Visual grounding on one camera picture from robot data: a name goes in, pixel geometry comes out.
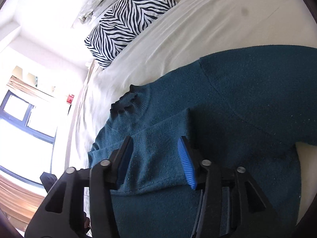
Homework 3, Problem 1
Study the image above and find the dark teal knit sweater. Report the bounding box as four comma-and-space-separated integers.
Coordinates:
88, 45, 316, 237

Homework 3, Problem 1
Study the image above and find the red box on shelf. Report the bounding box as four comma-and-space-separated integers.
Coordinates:
67, 95, 74, 104

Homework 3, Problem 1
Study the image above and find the dark framed window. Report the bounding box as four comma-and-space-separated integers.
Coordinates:
1, 90, 55, 187

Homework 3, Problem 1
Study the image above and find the wooden window blind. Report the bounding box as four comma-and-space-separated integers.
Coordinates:
7, 75, 53, 99

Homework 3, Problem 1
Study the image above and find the zebra print pillow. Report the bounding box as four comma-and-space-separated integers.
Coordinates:
84, 0, 177, 69

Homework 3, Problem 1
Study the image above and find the beige bed sheet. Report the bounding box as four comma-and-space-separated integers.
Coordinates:
50, 0, 317, 224

